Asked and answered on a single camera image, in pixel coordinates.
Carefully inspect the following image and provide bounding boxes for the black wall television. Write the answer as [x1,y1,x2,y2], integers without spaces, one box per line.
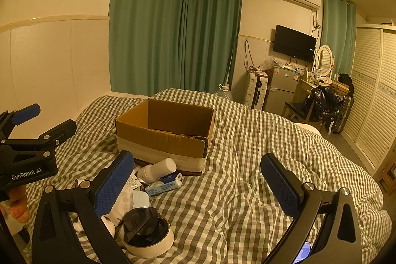
[272,24,317,63]

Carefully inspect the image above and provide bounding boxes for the black plastic bags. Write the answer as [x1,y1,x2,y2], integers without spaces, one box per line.
[303,85,343,123]

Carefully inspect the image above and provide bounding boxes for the white slatted wardrobe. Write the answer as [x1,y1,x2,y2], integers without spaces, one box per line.
[340,23,396,170]

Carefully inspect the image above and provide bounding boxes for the black handbag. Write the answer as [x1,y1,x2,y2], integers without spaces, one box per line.
[337,73,354,95]

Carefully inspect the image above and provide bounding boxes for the green checked blanket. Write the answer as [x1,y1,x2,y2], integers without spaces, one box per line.
[25,88,393,264]

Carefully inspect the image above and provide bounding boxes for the clear water jug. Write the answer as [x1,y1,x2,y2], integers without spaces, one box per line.
[214,88,234,101]

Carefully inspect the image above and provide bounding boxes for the dark chair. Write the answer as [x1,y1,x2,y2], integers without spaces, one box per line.
[281,101,310,124]

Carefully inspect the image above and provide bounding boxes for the white dressing table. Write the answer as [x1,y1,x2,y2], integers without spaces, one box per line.
[294,78,320,104]

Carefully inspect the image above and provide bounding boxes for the clear plastic bag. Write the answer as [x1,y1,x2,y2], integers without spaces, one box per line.
[260,56,279,72]

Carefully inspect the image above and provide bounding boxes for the hanging wall cables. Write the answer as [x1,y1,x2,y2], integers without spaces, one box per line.
[244,39,253,70]

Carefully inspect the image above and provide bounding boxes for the grey small fridge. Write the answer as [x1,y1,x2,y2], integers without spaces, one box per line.
[264,65,299,112]

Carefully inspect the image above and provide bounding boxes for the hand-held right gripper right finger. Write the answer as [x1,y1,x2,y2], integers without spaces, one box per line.
[260,153,363,264]

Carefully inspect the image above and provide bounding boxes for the blue white tissue pack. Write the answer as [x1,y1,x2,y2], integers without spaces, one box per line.
[145,173,184,196]

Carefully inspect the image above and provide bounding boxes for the brown cardboard box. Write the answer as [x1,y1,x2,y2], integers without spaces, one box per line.
[115,98,215,175]

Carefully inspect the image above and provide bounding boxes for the person's left hand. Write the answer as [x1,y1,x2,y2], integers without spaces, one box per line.
[0,185,31,225]

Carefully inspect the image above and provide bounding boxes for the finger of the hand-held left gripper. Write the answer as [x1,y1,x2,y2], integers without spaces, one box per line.
[0,119,77,160]
[0,103,42,138]

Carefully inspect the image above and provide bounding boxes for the white plastic bottle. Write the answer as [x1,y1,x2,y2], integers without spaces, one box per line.
[136,158,177,183]

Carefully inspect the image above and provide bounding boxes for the white oval mirror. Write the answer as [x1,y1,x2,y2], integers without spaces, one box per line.
[314,45,335,79]

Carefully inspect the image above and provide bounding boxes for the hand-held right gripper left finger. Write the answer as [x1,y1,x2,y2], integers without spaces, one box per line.
[31,150,135,264]

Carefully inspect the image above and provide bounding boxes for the black suitcase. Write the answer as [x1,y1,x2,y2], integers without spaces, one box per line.
[328,94,354,135]

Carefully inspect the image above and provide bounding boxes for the white suitcase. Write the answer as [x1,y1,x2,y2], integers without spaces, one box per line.
[243,71,269,110]

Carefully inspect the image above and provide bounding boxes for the white flat pouch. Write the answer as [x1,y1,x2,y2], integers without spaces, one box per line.
[131,191,151,209]

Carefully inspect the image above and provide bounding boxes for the green curtain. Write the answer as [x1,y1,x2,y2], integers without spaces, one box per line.
[109,0,187,97]
[322,0,357,76]
[179,0,244,94]

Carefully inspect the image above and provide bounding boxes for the white sock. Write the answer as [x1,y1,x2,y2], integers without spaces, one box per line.
[107,183,135,226]

